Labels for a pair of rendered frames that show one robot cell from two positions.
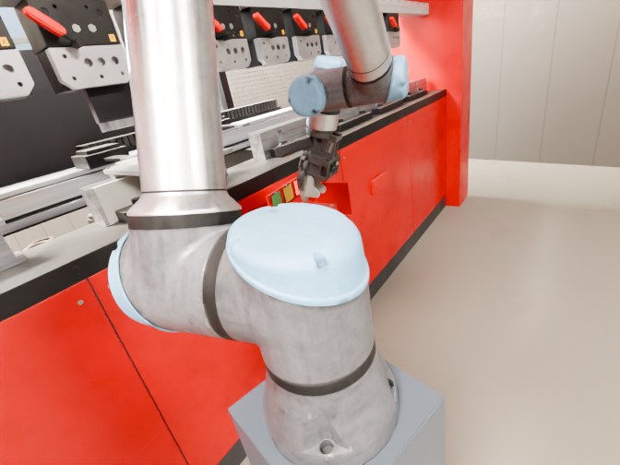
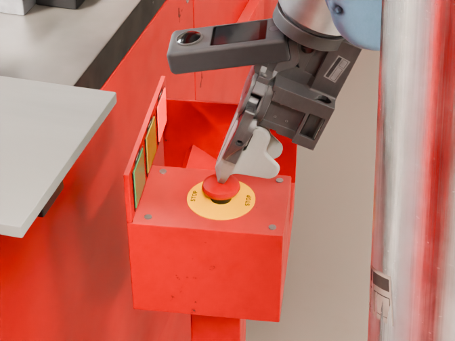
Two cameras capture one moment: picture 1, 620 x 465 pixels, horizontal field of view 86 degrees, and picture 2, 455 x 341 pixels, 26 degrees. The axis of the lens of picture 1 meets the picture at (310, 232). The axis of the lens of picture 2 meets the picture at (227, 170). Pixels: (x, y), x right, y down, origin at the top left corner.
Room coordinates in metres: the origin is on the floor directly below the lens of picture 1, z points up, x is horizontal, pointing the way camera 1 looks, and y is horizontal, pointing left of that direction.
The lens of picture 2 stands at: (0.13, 0.35, 1.40)
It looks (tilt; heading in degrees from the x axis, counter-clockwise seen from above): 35 degrees down; 334
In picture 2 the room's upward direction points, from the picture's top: straight up
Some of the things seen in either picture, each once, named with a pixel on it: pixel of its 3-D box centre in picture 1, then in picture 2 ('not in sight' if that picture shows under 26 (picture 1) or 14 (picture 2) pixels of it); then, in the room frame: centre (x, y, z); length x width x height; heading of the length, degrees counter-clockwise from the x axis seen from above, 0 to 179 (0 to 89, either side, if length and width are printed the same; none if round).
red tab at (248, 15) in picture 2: (379, 183); (249, 26); (1.56, -0.38, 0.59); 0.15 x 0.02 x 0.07; 139
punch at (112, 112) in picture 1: (114, 107); not in sight; (0.89, 0.41, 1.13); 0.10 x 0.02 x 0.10; 139
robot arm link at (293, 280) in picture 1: (298, 282); not in sight; (0.27, 0.02, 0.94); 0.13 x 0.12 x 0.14; 64
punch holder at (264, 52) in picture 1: (264, 38); not in sight; (1.32, 0.03, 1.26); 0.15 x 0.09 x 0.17; 139
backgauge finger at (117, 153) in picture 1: (111, 155); not in sight; (1.00, 0.52, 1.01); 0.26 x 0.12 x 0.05; 49
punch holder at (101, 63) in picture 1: (78, 47); not in sight; (0.87, 0.42, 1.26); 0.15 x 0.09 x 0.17; 139
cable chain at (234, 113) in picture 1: (243, 111); not in sight; (1.73, 0.21, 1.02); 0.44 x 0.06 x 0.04; 139
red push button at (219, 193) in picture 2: not in sight; (221, 194); (0.88, 0.00, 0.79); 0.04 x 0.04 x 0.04
